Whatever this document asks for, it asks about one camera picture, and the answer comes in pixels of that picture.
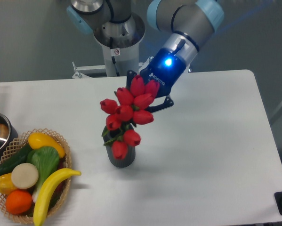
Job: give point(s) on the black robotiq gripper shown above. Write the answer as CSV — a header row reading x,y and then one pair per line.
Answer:
x,y
165,68

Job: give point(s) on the red tulip bouquet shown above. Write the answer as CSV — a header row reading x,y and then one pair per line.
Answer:
x,y
125,113

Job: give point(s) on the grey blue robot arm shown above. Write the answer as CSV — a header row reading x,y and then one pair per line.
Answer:
x,y
190,22

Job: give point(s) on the dark grey ribbed vase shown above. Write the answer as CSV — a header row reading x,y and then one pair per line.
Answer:
x,y
119,152

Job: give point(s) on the green leafy vegetable toy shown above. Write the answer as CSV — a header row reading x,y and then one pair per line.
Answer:
x,y
46,160

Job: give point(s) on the yellow squash toy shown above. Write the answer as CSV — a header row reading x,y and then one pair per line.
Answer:
x,y
37,140

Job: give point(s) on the dark green cucumber toy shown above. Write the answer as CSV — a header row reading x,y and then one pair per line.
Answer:
x,y
16,159

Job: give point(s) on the beige round disc toy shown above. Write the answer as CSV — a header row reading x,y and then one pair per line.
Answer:
x,y
24,176

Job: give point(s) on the yellow plastic banana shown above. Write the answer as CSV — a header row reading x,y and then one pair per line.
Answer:
x,y
46,192

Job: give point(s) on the orange plastic orange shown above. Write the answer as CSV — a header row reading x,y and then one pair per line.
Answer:
x,y
18,202

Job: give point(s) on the yellow bell pepper toy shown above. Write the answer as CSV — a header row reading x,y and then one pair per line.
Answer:
x,y
6,184

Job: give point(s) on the woven wicker basket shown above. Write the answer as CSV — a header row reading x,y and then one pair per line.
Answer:
x,y
60,193

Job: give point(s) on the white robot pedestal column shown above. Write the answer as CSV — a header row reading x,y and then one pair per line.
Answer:
x,y
120,45

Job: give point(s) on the white metal base frame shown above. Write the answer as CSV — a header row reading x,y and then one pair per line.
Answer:
x,y
100,70

